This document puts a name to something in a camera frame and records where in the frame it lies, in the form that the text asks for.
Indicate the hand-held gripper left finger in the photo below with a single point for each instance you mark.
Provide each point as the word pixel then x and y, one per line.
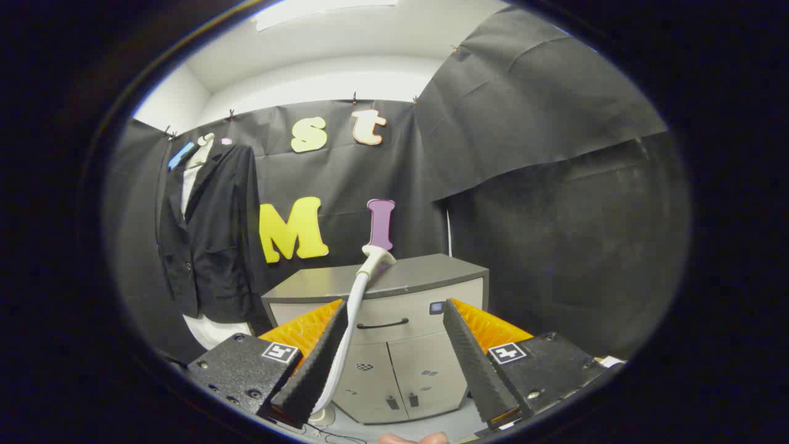
pixel 314 370

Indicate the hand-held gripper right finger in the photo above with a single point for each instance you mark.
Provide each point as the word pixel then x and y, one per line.
pixel 478 370

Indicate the white garment steamer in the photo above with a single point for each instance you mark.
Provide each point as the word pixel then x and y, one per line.
pixel 354 308

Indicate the black suit jacket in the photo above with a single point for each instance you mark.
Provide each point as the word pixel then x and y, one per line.
pixel 222 246

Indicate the white clothes hanger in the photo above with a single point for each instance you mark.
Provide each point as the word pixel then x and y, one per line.
pixel 202 151

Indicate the grey cabinet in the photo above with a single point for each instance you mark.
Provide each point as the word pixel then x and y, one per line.
pixel 400 283

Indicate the black backdrop cloth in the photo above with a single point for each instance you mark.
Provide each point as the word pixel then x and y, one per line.
pixel 555 216

